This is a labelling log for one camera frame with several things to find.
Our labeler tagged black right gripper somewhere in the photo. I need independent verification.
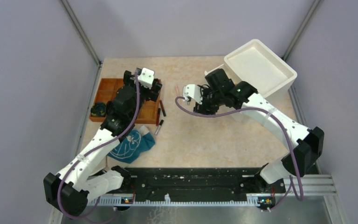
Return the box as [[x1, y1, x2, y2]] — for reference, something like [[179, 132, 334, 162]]
[[193, 86, 224, 118]]

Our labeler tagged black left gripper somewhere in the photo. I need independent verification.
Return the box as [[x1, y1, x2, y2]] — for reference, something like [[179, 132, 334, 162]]
[[124, 71, 162, 120]]

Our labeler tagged white pull-out drawer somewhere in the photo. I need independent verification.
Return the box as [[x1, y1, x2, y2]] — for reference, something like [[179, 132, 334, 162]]
[[204, 64, 225, 76]]

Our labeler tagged pink makeup pencil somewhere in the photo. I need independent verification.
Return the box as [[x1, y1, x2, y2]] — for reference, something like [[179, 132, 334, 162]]
[[174, 85, 180, 96]]

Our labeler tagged white drawer organizer box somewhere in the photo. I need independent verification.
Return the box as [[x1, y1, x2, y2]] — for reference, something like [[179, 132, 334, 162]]
[[224, 39, 297, 105]]

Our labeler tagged clear glitter gloss tube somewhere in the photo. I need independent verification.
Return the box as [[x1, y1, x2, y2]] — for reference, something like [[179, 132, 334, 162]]
[[154, 119, 164, 135]]

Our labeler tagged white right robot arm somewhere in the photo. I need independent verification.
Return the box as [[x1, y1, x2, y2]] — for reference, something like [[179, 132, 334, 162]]
[[183, 69, 324, 192]]

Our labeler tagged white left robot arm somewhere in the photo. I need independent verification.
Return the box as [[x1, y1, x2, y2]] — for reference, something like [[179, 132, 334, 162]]
[[43, 68, 162, 219]]

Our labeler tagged dark grey eyeliner pencil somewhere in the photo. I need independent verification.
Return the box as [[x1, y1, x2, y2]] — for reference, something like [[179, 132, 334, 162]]
[[159, 100, 166, 117]]

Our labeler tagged wooden compartment tray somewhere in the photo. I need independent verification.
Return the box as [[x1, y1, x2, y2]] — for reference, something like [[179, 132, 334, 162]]
[[94, 78, 160, 124]]

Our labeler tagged teal patterned cloth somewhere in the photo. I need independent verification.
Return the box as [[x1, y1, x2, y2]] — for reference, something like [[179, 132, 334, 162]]
[[107, 126, 156, 167]]

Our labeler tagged black coiled band left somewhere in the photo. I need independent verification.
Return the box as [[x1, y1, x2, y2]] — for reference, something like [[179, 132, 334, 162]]
[[90, 102, 106, 117]]

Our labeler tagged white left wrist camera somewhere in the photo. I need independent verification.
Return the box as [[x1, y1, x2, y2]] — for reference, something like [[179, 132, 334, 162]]
[[138, 68, 155, 89]]

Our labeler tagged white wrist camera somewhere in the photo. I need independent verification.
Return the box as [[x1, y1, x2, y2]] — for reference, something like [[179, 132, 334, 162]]
[[138, 68, 155, 89], [182, 84, 203, 105]]

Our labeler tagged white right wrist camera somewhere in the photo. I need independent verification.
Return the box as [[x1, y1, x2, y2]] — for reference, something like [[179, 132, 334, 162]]
[[182, 84, 203, 105]]

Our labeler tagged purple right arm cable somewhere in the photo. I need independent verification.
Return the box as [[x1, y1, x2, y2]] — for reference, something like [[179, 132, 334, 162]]
[[174, 96, 304, 212]]

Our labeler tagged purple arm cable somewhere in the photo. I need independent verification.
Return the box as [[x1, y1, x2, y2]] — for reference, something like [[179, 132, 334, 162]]
[[56, 70, 141, 224], [174, 96, 304, 212]]

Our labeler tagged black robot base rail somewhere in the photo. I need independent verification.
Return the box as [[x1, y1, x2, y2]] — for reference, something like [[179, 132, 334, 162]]
[[110, 168, 289, 203]]

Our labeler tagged grey slotted cable duct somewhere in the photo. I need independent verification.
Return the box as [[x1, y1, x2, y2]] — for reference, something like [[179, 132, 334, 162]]
[[87, 194, 271, 207]]

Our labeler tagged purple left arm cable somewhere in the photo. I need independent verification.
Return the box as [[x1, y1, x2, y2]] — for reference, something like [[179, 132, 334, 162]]
[[56, 70, 141, 224]]

